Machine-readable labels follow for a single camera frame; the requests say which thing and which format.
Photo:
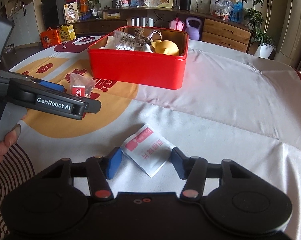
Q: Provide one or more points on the cotton swab bag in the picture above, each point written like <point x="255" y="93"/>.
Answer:
<point x="124" y="41"/>

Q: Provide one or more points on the brown plush toy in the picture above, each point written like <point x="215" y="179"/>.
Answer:
<point x="140" y="38"/>

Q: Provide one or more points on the small clear snack bag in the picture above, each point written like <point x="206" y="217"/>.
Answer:
<point x="81" y="86"/>

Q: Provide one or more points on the blue plastic bag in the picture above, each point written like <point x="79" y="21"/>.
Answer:
<point x="237" y="13"/>

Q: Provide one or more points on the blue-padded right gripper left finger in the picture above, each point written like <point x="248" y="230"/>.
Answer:
<point x="100" y="169"/>

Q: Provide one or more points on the black cylindrical speaker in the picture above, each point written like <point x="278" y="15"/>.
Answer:
<point x="185" y="5"/>

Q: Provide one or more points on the wooden tv cabinet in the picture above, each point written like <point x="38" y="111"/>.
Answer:
<point x="205" y="27"/>

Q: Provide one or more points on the white face mask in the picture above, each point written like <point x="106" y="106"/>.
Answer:
<point x="153" y="37"/>

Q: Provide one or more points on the orange gift bag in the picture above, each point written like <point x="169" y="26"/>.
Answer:
<point x="50" y="38"/>

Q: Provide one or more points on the yellow rubber duck toy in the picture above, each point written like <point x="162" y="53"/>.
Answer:
<point x="165" y="47"/>

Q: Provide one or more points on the yellow cardboard box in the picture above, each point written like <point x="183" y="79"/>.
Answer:
<point x="67" y="33"/>

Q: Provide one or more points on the white wifi router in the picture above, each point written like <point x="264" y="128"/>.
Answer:
<point x="141" y="22"/>

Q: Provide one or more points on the tall green potted plant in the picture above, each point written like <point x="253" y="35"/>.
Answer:
<point x="258" y="19"/>

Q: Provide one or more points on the striped sleeve forearm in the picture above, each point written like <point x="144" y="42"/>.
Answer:
<point x="15" y="169"/>

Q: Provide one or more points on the white red sachet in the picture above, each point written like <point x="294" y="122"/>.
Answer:
<point x="148" y="149"/>

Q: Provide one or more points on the pink toy case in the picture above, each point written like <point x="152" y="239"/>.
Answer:
<point x="177" y="24"/>

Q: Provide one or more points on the white standing air conditioner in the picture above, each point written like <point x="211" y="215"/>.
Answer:
<point x="288" y="50"/>

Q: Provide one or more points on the person's left hand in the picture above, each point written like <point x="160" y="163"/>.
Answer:
<point x="10" y="139"/>

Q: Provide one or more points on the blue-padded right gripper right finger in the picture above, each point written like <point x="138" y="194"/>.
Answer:
<point x="193" y="171"/>

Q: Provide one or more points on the printed white red tablecloth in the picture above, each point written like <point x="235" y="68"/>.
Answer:
<point x="231" y="105"/>

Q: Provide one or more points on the purple kettlebell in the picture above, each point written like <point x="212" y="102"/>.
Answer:
<point x="193" y="32"/>

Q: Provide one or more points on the picture book box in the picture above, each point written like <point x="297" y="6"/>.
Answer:
<point x="71" y="12"/>

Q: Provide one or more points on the white knitted cloth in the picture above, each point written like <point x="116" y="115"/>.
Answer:
<point x="112" y="42"/>

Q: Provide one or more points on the clear plastic bag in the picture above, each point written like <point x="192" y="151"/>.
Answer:
<point x="222" y="9"/>

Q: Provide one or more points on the red metal tin box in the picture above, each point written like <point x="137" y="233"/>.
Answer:
<point x="152" y="69"/>

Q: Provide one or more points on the black small fridge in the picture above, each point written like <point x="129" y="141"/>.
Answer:
<point x="53" y="13"/>

